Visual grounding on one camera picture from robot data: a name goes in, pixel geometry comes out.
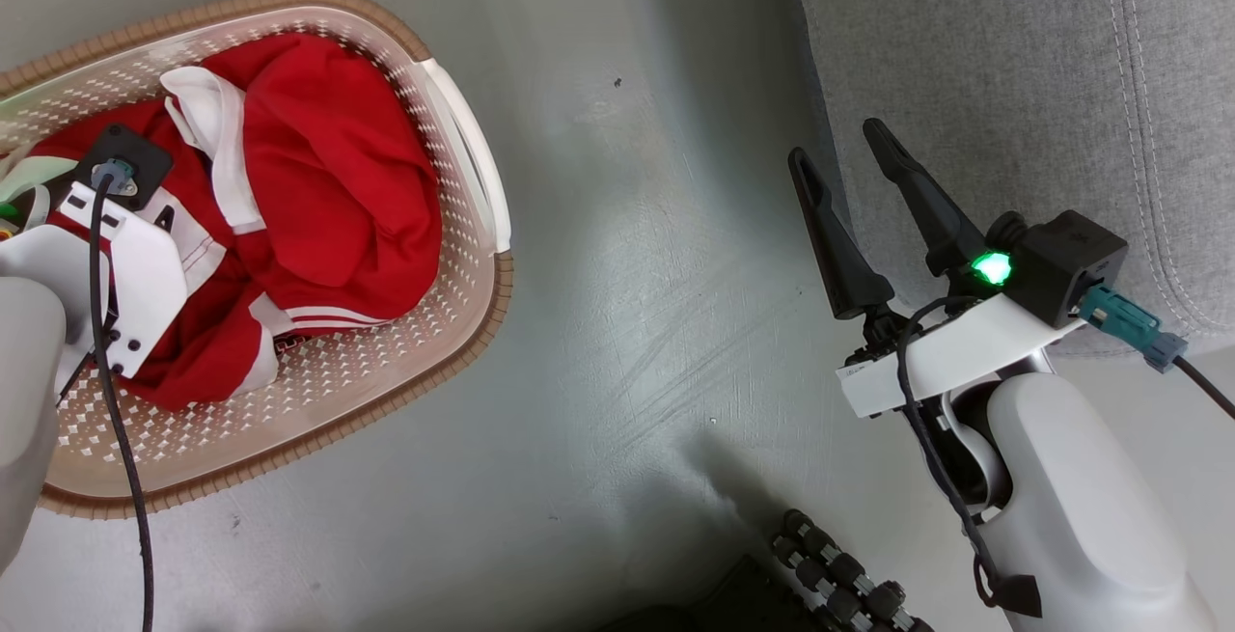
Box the grey fabric sofa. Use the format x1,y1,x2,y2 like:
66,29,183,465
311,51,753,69
786,0,1235,358

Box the teal-plug right camera cable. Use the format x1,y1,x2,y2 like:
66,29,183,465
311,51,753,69
1079,285,1235,421

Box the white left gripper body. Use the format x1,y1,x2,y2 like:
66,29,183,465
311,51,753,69
0,181,190,379

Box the black left camera cable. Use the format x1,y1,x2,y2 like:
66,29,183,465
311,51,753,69
87,159,155,632

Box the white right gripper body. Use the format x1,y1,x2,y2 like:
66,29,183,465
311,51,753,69
837,248,1086,418

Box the cream laundry basket brown rim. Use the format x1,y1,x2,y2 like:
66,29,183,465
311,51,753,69
0,0,514,520

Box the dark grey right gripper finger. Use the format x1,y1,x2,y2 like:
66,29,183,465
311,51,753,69
788,148,895,321
863,118,987,278

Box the thin black right gripper cable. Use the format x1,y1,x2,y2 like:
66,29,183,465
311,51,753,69
892,296,1045,619

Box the red clothing with white stripes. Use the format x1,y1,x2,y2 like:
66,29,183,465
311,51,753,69
29,32,443,411

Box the pale green white clothing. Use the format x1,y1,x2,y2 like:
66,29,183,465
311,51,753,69
0,154,80,233

